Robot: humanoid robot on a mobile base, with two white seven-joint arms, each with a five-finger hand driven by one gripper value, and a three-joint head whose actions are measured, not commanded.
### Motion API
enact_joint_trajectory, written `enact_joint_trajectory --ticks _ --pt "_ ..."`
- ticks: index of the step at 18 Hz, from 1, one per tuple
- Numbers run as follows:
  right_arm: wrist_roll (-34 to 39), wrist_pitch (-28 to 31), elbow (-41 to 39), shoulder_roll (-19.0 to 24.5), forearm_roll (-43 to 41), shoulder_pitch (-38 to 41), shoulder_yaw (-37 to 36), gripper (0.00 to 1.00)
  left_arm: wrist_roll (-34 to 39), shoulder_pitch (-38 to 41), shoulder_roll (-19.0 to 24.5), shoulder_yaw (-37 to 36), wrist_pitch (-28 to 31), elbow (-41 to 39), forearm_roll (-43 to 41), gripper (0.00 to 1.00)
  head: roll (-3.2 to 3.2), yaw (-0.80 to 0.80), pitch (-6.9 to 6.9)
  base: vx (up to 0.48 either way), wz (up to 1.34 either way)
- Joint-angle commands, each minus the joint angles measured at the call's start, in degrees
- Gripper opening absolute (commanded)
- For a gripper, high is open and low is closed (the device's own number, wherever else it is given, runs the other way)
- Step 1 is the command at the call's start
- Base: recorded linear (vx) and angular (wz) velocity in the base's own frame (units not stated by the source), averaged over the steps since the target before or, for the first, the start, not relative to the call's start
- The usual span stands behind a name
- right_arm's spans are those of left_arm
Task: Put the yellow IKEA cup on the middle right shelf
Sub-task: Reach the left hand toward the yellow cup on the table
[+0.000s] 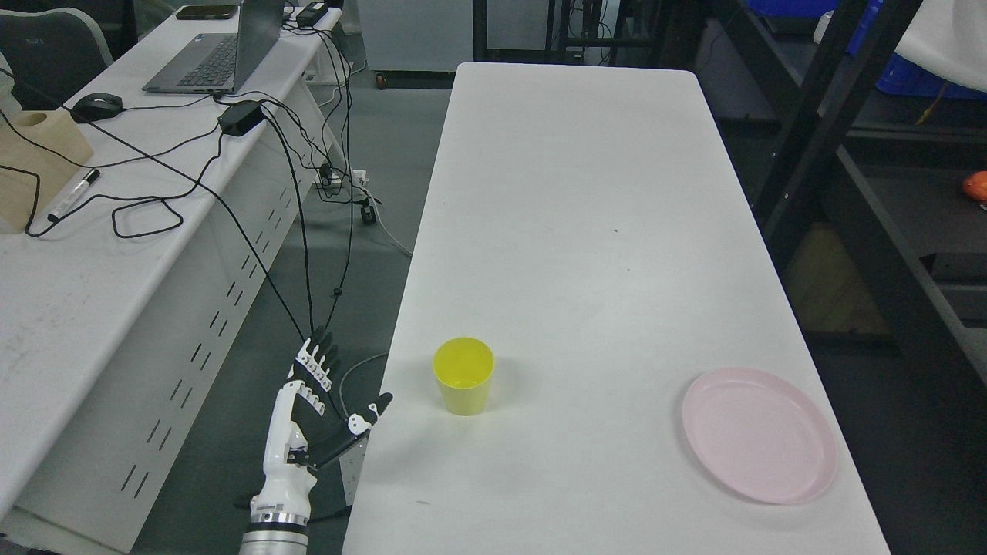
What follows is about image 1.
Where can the white office desk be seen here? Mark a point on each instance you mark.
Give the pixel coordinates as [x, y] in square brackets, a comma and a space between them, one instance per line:
[116, 322]

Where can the black charger brick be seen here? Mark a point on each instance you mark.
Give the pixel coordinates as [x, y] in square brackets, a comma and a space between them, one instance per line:
[311, 14]

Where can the black white marker pen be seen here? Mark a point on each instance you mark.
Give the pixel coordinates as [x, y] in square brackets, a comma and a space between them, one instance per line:
[75, 192]

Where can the black smartphone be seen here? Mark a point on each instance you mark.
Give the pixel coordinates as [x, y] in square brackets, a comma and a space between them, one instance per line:
[206, 12]

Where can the black power adapter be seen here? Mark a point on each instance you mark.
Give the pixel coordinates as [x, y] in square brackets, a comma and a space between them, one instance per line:
[240, 118]

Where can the white folding table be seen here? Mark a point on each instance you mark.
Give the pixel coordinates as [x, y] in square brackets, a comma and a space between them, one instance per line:
[586, 223]

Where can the blue plastic bin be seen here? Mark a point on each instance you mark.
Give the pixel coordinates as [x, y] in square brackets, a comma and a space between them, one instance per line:
[943, 50]

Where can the grey office chair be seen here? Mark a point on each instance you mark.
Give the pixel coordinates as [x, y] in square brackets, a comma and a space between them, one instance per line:
[52, 54]

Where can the black metal shelf rack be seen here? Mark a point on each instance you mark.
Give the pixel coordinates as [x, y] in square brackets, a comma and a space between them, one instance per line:
[890, 191]

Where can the yellow plastic cup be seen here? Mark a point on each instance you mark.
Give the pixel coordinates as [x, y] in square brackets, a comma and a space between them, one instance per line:
[463, 368]

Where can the black computer mouse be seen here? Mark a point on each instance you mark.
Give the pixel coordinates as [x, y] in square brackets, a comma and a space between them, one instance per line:
[95, 107]

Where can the pink plastic plate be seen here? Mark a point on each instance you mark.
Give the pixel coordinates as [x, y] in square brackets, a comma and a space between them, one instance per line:
[760, 436]

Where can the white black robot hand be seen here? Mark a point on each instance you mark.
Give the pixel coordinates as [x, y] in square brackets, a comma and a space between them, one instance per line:
[308, 429]

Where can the grey laptop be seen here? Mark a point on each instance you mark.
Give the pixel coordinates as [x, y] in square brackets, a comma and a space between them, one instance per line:
[212, 63]

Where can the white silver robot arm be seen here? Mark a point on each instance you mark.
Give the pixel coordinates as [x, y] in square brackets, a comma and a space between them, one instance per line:
[275, 538]

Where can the orange round object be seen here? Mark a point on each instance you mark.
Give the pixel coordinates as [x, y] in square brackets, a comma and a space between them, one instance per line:
[974, 186]

